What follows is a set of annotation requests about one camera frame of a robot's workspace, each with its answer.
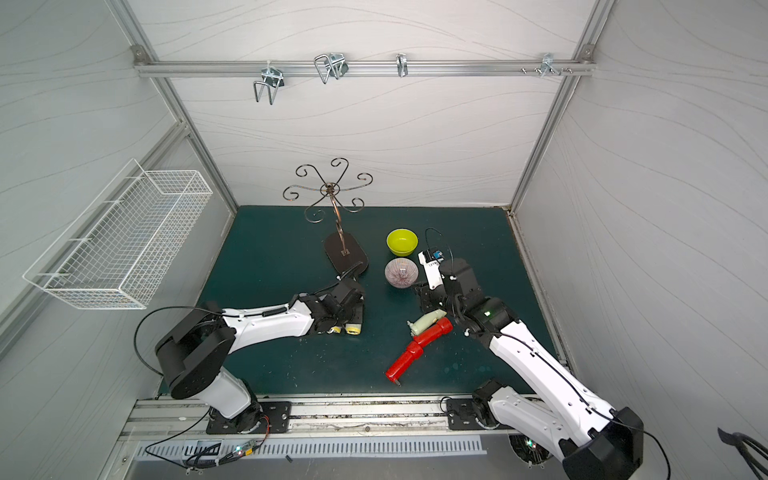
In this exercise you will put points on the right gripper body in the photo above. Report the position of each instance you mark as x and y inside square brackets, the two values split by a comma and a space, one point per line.
[433, 297]

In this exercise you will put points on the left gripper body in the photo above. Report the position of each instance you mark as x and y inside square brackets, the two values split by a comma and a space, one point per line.
[351, 314]

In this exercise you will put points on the pale green flashlight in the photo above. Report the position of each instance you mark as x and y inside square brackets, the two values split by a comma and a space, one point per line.
[354, 325]
[425, 322]

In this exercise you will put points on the red flashlight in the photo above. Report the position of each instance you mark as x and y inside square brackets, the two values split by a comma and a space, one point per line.
[413, 352]
[441, 328]

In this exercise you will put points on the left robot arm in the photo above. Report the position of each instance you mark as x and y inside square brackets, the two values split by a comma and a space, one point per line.
[192, 355]

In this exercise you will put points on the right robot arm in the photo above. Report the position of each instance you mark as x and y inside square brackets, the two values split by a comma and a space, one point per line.
[590, 438]

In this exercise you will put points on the pink patterned bowl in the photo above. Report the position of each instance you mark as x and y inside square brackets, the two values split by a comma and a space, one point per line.
[401, 273]

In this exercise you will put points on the lime green bowl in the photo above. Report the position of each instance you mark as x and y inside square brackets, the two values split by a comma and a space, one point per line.
[402, 242]

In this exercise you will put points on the metal double hook left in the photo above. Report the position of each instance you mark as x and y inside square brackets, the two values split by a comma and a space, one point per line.
[272, 79]

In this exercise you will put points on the metal double hook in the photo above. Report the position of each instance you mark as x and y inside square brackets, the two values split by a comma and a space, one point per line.
[272, 79]
[330, 65]

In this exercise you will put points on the small metal hook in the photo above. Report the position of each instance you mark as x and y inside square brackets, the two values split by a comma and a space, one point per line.
[402, 65]

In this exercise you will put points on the metal double hook middle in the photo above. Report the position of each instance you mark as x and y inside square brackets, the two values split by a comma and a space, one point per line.
[330, 65]

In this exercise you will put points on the metal hook right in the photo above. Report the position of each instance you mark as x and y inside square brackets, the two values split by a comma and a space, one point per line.
[549, 66]

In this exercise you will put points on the black object at corner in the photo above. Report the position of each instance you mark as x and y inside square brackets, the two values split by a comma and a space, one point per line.
[752, 451]

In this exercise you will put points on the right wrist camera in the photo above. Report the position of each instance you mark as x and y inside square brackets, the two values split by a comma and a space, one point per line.
[430, 259]

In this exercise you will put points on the copper wire jewelry stand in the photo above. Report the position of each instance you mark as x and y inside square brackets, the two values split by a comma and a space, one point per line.
[342, 249]

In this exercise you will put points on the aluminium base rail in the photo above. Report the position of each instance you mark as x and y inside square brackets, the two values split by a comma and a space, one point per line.
[309, 416]

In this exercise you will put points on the white wire basket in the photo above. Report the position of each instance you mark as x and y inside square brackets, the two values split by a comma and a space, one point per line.
[115, 254]

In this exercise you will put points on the aluminium top rail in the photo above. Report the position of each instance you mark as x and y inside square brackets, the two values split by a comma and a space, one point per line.
[357, 68]

